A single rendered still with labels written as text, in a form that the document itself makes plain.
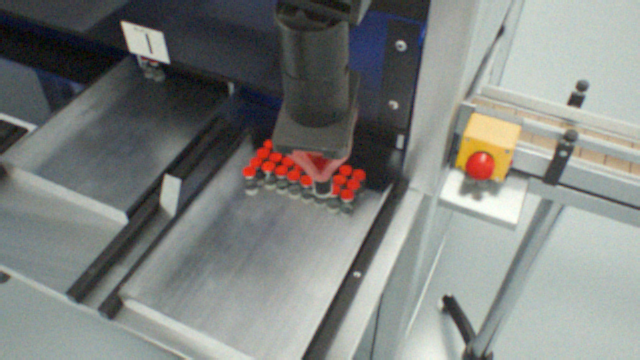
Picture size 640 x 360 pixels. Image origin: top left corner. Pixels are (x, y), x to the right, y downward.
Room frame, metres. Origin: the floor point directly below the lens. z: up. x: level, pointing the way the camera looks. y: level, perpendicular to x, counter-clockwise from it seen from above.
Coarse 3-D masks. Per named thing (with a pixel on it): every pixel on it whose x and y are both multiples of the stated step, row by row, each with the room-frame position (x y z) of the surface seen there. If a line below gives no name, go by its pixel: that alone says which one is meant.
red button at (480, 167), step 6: (474, 156) 0.53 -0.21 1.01; (480, 156) 0.52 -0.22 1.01; (486, 156) 0.52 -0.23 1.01; (468, 162) 0.52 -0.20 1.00; (474, 162) 0.52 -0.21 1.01; (480, 162) 0.51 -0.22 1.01; (486, 162) 0.51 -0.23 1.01; (492, 162) 0.52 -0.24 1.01; (468, 168) 0.52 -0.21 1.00; (474, 168) 0.51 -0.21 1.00; (480, 168) 0.51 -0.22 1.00; (486, 168) 0.51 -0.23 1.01; (492, 168) 0.51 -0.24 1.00; (468, 174) 0.52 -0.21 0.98; (474, 174) 0.51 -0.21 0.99; (480, 174) 0.51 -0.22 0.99; (486, 174) 0.51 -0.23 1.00; (492, 174) 0.51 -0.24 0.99; (480, 180) 0.51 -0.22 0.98
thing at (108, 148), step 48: (96, 96) 0.81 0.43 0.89; (144, 96) 0.82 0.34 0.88; (192, 96) 0.82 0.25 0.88; (240, 96) 0.80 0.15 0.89; (48, 144) 0.69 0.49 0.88; (96, 144) 0.69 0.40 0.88; (144, 144) 0.69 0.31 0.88; (192, 144) 0.66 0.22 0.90; (96, 192) 0.57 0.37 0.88; (144, 192) 0.55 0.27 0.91
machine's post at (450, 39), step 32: (448, 0) 0.58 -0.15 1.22; (480, 0) 0.57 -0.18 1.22; (448, 32) 0.58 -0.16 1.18; (448, 64) 0.58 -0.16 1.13; (416, 96) 0.59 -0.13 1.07; (448, 96) 0.57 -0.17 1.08; (416, 128) 0.59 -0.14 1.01; (448, 128) 0.57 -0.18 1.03; (416, 160) 0.58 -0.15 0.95; (416, 224) 0.57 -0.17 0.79; (416, 256) 0.57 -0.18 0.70; (384, 288) 0.59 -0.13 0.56; (384, 320) 0.59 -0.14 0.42; (384, 352) 0.58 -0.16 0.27
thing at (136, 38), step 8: (128, 24) 0.81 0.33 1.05; (128, 32) 0.81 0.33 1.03; (136, 32) 0.80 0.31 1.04; (144, 32) 0.79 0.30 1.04; (152, 32) 0.78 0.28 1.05; (128, 40) 0.81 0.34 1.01; (136, 40) 0.80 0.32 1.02; (144, 40) 0.79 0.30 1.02; (152, 40) 0.79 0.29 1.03; (160, 40) 0.78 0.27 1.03; (136, 48) 0.80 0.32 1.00; (144, 48) 0.80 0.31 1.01; (152, 48) 0.79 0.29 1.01; (160, 48) 0.78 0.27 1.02; (152, 56) 0.79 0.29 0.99; (160, 56) 0.78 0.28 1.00
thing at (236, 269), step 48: (240, 144) 0.65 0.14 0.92; (240, 192) 0.57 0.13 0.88; (192, 240) 0.48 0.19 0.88; (240, 240) 0.48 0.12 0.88; (288, 240) 0.48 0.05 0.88; (336, 240) 0.48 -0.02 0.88; (144, 288) 0.39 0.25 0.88; (192, 288) 0.39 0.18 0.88; (240, 288) 0.40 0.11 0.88; (288, 288) 0.40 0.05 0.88; (336, 288) 0.38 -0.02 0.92; (192, 336) 0.32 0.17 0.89; (240, 336) 0.32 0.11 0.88; (288, 336) 0.32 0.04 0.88
